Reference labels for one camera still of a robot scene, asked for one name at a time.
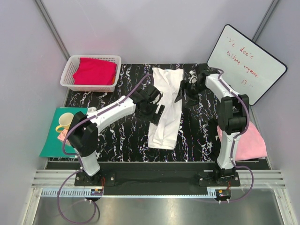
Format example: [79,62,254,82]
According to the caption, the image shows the white plastic laundry basket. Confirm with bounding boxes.
[60,55,121,92]

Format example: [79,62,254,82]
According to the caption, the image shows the purple cable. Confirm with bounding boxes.
[210,68,255,203]
[56,74,154,223]

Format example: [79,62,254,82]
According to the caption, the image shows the teal book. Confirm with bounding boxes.
[39,107,80,158]

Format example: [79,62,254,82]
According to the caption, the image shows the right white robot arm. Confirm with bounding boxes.
[175,63,250,186]

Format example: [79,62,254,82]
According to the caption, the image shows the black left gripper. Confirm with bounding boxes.
[135,101,165,126]

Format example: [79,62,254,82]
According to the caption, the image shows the white t shirt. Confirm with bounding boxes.
[148,67,184,150]

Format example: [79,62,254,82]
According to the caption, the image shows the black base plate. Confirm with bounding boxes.
[75,162,240,187]

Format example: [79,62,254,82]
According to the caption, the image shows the pink folded t shirt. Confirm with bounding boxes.
[217,122,267,161]

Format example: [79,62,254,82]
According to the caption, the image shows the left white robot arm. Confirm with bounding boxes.
[66,84,165,186]

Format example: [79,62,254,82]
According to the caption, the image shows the magenta folded t shirt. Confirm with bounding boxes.
[73,58,117,85]

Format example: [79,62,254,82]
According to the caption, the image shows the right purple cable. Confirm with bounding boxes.
[210,68,255,203]

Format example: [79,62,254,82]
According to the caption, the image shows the pink paper cup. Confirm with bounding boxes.
[58,129,68,142]

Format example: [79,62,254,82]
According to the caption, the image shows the white whiteboard black frame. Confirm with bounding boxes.
[207,24,288,105]

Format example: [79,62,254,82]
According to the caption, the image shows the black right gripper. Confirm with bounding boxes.
[174,80,207,108]

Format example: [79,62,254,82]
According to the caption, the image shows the yellow mug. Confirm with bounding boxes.
[55,112,74,133]

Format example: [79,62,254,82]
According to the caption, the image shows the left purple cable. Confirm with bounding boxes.
[56,74,154,223]

